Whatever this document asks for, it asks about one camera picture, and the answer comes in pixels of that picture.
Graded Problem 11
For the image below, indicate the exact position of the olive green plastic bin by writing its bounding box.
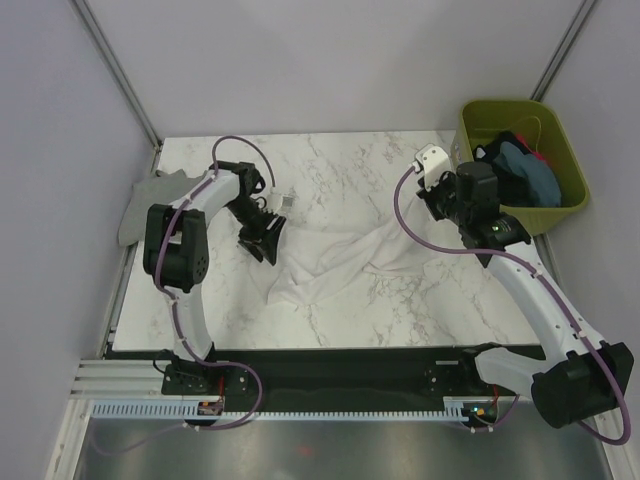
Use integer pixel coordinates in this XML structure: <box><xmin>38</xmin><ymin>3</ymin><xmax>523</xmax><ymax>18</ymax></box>
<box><xmin>451</xmin><ymin>99</ymin><xmax>590</xmax><ymax>236</ymax></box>

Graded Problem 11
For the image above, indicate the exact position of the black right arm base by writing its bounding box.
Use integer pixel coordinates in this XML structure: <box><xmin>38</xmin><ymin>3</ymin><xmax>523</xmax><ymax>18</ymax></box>
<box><xmin>424</xmin><ymin>347</ymin><xmax>495</xmax><ymax>397</ymax></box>

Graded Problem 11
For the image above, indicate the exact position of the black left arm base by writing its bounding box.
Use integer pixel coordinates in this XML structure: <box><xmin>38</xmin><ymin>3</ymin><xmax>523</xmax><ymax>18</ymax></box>
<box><xmin>152</xmin><ymin>349</ymin><xmax>252</xmax><ymax>397</ymax></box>

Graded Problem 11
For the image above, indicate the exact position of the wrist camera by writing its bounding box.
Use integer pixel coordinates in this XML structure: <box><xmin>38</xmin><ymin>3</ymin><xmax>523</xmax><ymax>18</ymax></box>
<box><xmin>267</xmin><ymin>191</ymin><xmax>295</xmax><ymax>215</ymax></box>
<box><xmin>411</xmin><ymin>144</ymin><xmax>452</xmax><ymax>189</ymax></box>

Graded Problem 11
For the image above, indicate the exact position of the grey folded t-shirt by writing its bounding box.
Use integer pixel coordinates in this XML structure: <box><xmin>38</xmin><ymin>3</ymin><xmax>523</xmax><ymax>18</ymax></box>
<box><xmin>117</xmin><ymin>169</ymin><xmax>205</xmax><ymax>247</ymax></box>

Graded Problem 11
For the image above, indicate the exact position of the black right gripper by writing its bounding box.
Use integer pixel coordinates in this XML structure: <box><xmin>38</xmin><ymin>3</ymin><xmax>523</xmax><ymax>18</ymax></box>
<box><xmin>417</xmin><ymin>167</ymin><xmax>470</xmax><ymax>226</ymax></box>

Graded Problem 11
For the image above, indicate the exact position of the white slotted cable duct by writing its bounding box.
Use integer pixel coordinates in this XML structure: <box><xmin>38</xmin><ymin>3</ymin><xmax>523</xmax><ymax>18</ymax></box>
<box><xmin>90</xmin><ymin>399</ymin><xmax>468</xmax><ymax>422</ymax></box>

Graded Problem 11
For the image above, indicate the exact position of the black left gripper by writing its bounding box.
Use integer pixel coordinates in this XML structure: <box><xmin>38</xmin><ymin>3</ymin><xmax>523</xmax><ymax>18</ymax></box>
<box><xmin>225</xmin><ymin>196</ymin><xmax>286</xmax><ymax>266</ymax></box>

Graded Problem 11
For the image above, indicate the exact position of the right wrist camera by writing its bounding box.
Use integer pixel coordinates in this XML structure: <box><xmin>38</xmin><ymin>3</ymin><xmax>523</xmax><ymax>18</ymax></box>
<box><xmin>411</xmin><ymin>144</ymin><xmax>452</xmax><ymax>189</ymax></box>

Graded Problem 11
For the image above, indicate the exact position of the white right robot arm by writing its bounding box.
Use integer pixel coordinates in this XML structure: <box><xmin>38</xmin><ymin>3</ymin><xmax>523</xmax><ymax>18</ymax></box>
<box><xmin>417</xmin><ymin>162</ymin><xmax>634</xmax><ymax>444</ymax></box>

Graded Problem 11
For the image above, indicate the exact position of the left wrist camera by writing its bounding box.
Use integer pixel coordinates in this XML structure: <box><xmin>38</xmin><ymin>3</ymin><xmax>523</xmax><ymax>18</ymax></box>
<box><xmin>267</xmin><ymin>191</ymin><xmax>295</xmax><ymax>215</ymax></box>

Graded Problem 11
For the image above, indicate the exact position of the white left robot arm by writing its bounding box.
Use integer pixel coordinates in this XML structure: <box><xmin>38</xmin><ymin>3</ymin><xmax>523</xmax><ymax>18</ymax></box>
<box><xmin>143</xmin><ymin>162</ymin><xmax>286</xmax><ymax>393</ymax></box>

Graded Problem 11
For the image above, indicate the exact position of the aluminium front frame rail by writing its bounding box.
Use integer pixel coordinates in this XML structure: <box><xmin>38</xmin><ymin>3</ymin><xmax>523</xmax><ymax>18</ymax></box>
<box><xmin>72</xmin><ymin>351</ymin><xmax>513</xmax><ymax>397</ymax></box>

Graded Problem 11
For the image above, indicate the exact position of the white t-shirt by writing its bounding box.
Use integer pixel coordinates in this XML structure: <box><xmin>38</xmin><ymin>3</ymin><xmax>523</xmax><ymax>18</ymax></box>
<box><xmin>249</xmin><ymin>217</ymin><xmax>440</xmax><ymax>306</ymax></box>

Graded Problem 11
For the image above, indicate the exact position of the dark clothes pile in bin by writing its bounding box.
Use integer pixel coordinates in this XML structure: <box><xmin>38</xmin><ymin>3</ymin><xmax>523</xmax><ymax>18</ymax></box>
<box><xmin>472</xmin><ymin>131</ymin><xmax>562</xmax><ymax>208</ymax></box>

